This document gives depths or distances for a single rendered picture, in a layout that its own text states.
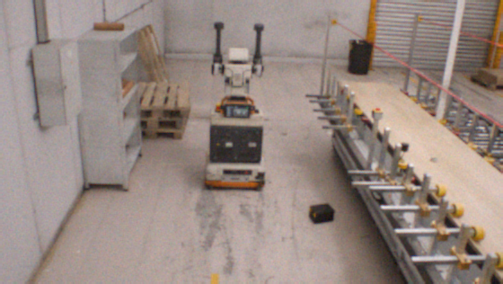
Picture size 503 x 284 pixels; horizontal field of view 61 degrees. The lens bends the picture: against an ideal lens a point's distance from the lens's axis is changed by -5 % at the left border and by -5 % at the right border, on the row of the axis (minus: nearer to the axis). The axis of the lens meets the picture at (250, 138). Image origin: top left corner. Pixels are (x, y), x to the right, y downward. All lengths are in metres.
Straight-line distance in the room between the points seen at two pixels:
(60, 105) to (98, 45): 0.95
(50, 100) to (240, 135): 1.91
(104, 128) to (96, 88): 0.40
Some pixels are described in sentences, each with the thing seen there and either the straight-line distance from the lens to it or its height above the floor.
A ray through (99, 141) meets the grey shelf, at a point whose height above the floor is 0.55.
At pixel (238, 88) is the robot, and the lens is 4.78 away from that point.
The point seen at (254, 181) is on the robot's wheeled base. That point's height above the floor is 0.12.
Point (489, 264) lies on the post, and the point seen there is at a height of 1.09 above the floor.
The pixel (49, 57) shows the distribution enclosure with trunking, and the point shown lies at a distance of 3.49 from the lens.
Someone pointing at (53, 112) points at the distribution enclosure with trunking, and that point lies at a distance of 3.61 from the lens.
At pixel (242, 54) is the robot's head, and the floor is 1.34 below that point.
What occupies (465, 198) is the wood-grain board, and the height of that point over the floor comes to 0.90.
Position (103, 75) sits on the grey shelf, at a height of 1.22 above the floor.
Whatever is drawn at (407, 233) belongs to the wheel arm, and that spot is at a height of 0.95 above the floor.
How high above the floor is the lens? 2.29
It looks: 22 degrees down
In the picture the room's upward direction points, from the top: 3 degrees clockwise
